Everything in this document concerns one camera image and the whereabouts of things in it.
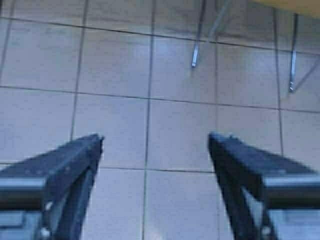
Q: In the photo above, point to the wooden chair with cutouts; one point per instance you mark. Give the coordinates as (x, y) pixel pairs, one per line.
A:
(288, 25)

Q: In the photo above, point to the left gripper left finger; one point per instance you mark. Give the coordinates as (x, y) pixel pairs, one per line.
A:
(45, 197)

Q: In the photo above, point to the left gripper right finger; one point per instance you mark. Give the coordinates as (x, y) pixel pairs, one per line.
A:
(266, 196)

